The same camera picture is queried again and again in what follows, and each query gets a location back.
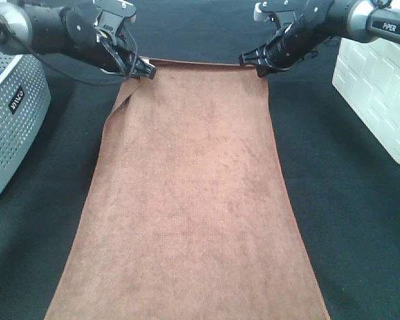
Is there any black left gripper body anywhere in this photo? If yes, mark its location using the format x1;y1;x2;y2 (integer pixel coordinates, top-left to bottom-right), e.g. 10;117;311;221
61;6;135;75

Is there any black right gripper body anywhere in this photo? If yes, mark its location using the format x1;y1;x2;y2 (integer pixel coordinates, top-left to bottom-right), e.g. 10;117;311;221
263;9;329;72

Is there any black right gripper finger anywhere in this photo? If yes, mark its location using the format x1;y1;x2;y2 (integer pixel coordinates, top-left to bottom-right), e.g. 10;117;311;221
239;46;270;68
256;66;277;78

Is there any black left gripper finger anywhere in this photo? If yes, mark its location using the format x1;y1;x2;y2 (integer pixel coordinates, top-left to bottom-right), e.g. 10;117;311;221
133;57;157;79
125;75;141;81

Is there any brown towel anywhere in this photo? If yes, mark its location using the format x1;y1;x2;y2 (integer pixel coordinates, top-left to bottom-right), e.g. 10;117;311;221
45;61;329;319

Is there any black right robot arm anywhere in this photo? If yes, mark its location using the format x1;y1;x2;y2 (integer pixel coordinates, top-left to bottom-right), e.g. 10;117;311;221
239;1;400;77

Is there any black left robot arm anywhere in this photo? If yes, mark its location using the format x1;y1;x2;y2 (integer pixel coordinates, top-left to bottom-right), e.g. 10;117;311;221
0;1;156;80

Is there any white plastic storage box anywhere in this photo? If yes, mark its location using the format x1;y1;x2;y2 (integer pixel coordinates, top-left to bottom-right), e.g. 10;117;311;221
332;39;400;165

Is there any grey perforated laundry basket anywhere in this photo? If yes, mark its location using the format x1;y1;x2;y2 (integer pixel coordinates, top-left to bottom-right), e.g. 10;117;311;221
0;52;51;194

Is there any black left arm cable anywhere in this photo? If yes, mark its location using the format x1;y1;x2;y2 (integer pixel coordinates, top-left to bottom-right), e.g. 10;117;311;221
0;8;139;87

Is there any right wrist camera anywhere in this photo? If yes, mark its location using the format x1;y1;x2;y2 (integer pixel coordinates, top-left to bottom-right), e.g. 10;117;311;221
253;0;306;27

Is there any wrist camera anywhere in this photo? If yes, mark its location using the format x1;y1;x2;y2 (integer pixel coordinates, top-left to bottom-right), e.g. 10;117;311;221
253;0;306;27
92;0;137;30

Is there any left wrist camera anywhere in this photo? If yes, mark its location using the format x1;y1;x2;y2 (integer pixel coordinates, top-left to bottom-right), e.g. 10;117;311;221
92;0;137;30

